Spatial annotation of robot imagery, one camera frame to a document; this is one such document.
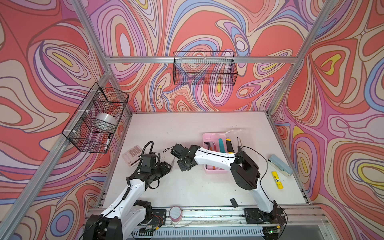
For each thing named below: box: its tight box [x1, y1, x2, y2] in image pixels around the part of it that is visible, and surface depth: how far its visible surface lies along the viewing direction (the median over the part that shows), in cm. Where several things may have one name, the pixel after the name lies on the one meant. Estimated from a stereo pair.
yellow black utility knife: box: [226, 138, 235, 154], surface depth 93 cm
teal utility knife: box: [218, 138, 226, 153], surface depth 93 cm
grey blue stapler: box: [267, 154, 293, 177], surface depth 89 cm
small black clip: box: [230, 198, 239, 209], surface depth 80 cm
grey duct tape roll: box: [93, 113, 117, 132], surface depth 74 cm
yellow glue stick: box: [272, 171, 284, 190], surface depth 86 cm
